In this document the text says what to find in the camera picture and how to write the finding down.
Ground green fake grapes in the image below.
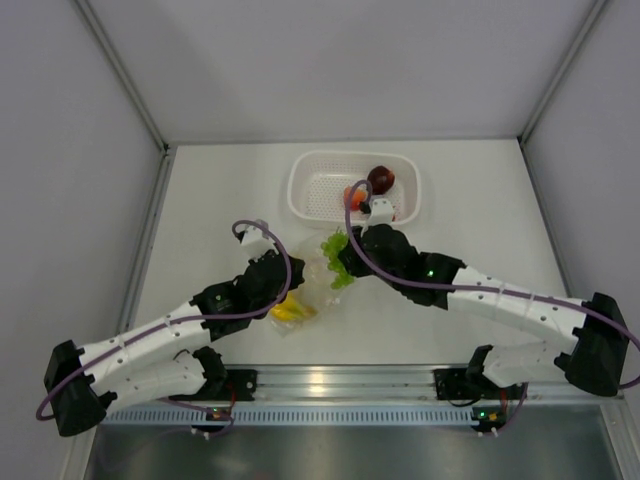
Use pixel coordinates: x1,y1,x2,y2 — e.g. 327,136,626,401
320,229,355,290

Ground clear zip top bag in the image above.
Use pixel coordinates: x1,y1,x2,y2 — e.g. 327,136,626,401
269,231,350,335

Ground orange fake fruit piece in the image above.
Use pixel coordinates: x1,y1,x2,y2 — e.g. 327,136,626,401
343,186,369,212

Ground dark purple fake fruit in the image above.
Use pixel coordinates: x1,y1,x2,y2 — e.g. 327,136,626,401
367,165,395,195

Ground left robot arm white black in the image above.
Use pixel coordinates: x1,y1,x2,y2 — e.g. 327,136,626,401
37,251,305,437

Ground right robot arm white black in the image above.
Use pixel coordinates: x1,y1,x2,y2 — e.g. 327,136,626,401
337,225,630,397

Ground yellow fake bananas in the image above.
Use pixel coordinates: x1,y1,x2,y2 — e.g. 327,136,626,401
269,293,317,322

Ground white perforated plastic basket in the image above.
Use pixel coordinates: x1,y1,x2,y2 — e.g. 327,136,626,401
287,149,426,236

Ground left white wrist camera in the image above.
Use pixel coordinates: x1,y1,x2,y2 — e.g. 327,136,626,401
238,220,276,260

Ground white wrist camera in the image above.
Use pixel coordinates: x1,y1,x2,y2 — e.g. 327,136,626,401
360,198,395,228
238,220,276,260

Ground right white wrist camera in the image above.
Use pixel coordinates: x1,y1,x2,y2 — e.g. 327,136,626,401
360,198,395,228

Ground aluminium mounting rail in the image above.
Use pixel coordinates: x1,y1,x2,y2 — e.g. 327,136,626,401
164,363,621,401

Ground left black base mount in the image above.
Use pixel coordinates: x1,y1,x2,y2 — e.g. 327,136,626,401
211,368,258,402

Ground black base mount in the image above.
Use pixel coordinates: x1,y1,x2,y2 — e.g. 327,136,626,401
433,368,501,406
211,368,258,402

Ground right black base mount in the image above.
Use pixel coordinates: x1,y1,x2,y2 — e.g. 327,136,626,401
433,368,501,406

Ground grey slotted cable duct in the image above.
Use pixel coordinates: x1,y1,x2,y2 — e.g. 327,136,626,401
103,405,479,426

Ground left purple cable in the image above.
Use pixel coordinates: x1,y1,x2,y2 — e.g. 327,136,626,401
35,218,294,424

